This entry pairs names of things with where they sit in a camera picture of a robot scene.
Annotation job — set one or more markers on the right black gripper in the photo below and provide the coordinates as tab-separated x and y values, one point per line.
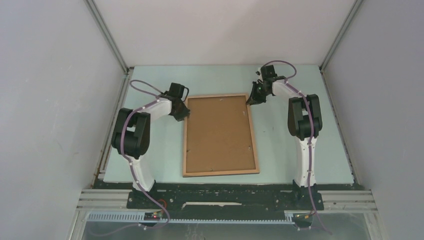
255	99

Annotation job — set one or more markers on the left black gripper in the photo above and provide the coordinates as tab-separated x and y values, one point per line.
185	112

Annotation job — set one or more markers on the brown backing board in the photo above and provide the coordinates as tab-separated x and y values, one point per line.
218	132

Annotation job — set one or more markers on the wooden picture frame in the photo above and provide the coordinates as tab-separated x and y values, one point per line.
185	149

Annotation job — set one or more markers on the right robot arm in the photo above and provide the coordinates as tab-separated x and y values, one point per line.
304	123

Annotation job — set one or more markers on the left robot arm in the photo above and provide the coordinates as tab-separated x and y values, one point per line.
131	135

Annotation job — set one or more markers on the right aluminium corner post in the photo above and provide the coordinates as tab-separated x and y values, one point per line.
341	33

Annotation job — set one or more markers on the aluminium corner post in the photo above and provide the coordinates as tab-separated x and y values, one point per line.
106	33
341	33

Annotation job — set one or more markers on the left aluminium corner post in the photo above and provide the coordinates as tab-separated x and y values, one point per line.
106	33

